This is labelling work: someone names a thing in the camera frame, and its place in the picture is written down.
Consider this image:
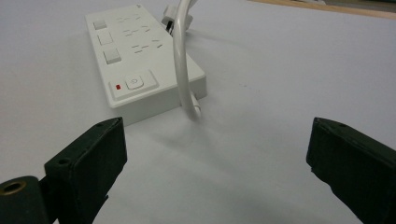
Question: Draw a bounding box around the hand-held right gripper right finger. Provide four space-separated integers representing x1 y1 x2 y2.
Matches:
305 117 396 224

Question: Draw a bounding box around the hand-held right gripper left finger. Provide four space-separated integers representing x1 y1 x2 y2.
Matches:
44 117 128 224

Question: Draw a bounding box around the white power strip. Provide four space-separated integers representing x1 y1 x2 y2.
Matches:
84 3 207 127

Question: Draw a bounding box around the white power cable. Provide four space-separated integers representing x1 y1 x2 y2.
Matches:
173 0 203 121

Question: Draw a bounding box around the white plug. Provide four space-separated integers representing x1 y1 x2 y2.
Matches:
161 4 194 35

